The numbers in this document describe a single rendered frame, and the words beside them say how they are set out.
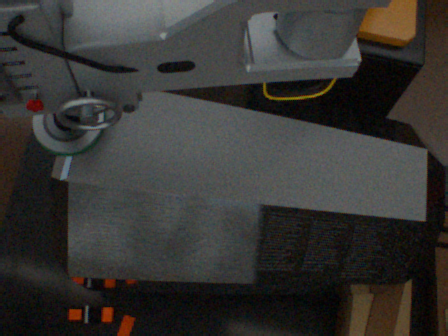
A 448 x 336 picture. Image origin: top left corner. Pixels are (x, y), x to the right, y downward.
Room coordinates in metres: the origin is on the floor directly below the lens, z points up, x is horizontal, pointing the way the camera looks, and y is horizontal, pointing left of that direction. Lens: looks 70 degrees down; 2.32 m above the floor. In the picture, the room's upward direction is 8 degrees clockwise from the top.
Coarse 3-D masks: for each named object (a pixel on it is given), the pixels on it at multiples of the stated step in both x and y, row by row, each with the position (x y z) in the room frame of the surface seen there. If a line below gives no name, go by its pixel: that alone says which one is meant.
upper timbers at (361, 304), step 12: (408, 288) 0.38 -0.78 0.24; (348, 300) 0.31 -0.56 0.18; (360, 300) 0.31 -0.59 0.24; (372, 300) 0.31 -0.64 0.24; (408, 300) 0.33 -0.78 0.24; (348, 312) 0.26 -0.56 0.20; (360, 312) 0.26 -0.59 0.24; (408, 312) 0.28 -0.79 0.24; (348, 324) 0.21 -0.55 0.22; (360, 324) 0.21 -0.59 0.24; (396, 324) 0.23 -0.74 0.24; (408, 324) 0.23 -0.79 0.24
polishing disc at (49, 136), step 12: (36, 120) 0.59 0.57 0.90; (48, 120) 0.60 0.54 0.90; (36, 132) 0.55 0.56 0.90; (48, 132) 0.56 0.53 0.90; (60, 132) 0.56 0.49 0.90; (72, 132) 0.57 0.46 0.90; (84, 132) 0.57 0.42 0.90; (96, 132) 0.58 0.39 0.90; (48, 144) 0.52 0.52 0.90; (60, 144) 0.53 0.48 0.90; (72, 144) 0.53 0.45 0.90; (84, 144) 0.54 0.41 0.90
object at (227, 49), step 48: (96, 0) 0.66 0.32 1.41; (144, 0) 0.67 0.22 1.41; (192, 0) 0.64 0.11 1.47; (240, 0) 0.63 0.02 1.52; (288, 0) 0.65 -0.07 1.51; (336, 0) 0.67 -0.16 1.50; (384, 0) 0.69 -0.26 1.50; (48, 48) 0.51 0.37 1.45; (96, 48) 0.56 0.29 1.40; (144, 48) 0.58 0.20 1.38; (192, 48) 0.60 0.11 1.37; (240, 48) 0.64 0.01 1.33; (288, 48) 0.71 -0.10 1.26; (96, 96) 0.55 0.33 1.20
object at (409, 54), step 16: (416, 16) 1.29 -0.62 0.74; (416, 32) 1.22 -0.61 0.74; (368, 48) 1.11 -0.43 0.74; (384, 48) 1.12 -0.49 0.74; (400, 48) 1.13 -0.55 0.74; (416, 48) 1.15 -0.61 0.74; (368, 64) 1.09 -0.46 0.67; (384, 64) 1.09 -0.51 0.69; (400, 64) 1.08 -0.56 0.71; (416, 64) 1.08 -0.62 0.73; (304, 80) 1.10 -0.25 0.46; (320, 80) 1.10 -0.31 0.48; (336, 80) 1.10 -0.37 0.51; (352, 80) 1.10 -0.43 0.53; (368, 80) 1.09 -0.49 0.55; (384, 80) 1.08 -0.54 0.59; (400, 80) 1.08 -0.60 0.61; (320, 96) 1.10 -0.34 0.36; (336, 96) 1.10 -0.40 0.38; (352, 96) 1.09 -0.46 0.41; (368, 96) 1.09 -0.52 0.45; (384, 96) 1.08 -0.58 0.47; (400, 96) 1.08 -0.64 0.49; (368, 112) 1.08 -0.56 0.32; (384, 112) 1.08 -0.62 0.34
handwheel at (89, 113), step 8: (88, 96) 0.50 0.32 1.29; (64, 104) 0.48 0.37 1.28; (72, 104) 0.48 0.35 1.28; (80, 104) 0.48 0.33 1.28; (88, 104) 0.48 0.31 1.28; (96, 104) 0.49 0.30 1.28; (104, 104) 0.49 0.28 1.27; (112, 104) 0.50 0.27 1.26; (56, 112) 0.47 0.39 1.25; (64, 112) 0.47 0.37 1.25; (72, 112) 0.48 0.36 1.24; (80, 112) 0.48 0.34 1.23; (88, 112) 0.48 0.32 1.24; (96, 112) 0.49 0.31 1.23; (120, 112) 0.50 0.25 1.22; (64, 120) 0.47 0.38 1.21; (80, 120) 0.47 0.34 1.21; (88, 120) 0.47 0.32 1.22; (96, 120) 0.48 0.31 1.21; (112, 120) 0.50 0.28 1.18; (72, 128) 0.47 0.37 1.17; (80, 128) 0.47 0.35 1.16; (88, 128) 0.48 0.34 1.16; (96, 128) 0.48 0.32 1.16
